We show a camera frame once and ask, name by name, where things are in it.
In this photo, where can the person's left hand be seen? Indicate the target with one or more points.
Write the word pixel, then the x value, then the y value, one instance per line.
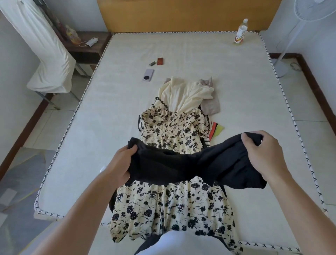
pixel 118 165

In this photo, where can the person's right hand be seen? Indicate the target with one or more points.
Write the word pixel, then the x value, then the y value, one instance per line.
pixel 270 157

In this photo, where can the person's right thumb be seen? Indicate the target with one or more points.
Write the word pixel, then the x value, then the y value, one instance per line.
pixel 246 143

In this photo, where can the person's left thumb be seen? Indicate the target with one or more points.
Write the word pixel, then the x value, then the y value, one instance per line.
pixel 128 150

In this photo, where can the black knit garment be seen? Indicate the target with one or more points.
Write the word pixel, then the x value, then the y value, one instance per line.
pixel 183 165

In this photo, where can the person's right forearm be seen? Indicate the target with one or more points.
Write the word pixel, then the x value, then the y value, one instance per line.
pixel 301 210

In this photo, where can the person's left forearm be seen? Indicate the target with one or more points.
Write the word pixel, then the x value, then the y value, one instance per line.
pixel 78 215

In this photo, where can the red green striped garment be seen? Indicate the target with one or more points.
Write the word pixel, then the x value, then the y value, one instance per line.
pixel 216 130

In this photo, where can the beige garment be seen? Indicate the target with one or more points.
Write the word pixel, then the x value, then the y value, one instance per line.
pixel 211 106

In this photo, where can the white mattress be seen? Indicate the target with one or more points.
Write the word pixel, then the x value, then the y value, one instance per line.
pixel 105 105

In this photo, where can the cream floral dress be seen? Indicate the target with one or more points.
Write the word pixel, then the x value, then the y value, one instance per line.
pixel 168 205

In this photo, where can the plain cream garment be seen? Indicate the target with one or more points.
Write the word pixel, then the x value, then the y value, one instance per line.
pixel 181 97

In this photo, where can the purple smartphone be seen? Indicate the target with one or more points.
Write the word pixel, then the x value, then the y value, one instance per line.
pixel 148 75

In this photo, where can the white standing fan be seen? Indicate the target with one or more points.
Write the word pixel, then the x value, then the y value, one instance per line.
pixel 279 69

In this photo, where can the small red box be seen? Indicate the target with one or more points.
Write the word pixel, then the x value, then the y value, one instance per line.
pixel 160 61

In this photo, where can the dark wooden nightstand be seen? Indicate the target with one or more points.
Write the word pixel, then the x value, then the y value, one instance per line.
pixel 97 50

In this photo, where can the person's white shirt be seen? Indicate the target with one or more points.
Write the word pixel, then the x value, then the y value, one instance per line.
pixel 183 244

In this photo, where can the plastic drink bottle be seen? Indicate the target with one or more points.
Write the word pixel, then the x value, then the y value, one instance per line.
pixel 241 32

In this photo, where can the yellow plastic bag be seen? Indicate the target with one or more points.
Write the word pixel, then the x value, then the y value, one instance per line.
pixel 73 35

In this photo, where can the sheet of paper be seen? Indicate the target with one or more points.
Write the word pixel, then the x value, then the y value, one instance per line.
pixel 7 197

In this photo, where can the white chair cover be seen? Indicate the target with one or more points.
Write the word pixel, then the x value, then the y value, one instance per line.
pixel 44 52

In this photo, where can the wooden headboard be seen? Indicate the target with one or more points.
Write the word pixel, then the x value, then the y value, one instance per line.
pixel 183 15

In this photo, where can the metal chair frame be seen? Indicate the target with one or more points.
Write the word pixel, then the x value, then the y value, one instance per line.
pixel 48 100

